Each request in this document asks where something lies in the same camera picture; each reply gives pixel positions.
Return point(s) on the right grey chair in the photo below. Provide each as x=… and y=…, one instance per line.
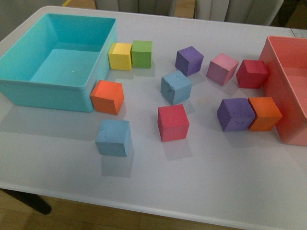
x=258, y=12

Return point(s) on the grey chair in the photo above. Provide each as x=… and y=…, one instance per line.
x=154, y=7
x=258, y=12

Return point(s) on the yellow foam block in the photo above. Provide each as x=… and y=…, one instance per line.
x=119, y=56

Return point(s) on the back dark red foam block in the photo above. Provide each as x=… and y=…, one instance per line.
x=252, y=74

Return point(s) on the table label sticker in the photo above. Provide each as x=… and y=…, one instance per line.
x=301, y=33

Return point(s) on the light blue foam block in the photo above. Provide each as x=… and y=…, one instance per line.
x=175, y=87
x=113, y=138

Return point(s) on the back purple foam block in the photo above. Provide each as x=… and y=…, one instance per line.
x=189, y=60

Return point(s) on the left grey chair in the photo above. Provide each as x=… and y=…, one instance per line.
x=154, y=7

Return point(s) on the pink plastic bin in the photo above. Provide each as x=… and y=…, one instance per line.
x=286, y=59

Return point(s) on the orange foam block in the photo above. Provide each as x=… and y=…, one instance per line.
x=107, y=97
x=267, y=114

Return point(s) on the green foam block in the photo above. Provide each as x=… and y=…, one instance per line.
x=142, y=54

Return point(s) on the front red foam block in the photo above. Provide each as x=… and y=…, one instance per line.
x=172, y=122

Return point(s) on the right orange foam block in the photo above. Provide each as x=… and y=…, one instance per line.
x=267, y=114

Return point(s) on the left orange foam block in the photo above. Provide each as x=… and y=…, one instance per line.
x=107, y=97

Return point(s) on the pink foam block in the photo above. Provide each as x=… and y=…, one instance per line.
x=222, y=68

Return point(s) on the teal plastic bin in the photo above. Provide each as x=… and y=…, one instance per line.
x=58, y=61

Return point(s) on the purple foam block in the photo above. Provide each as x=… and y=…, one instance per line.
x=189, y=60
x=235, y=114

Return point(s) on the front purple foam block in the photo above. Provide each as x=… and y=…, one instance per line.
x=235, y=114

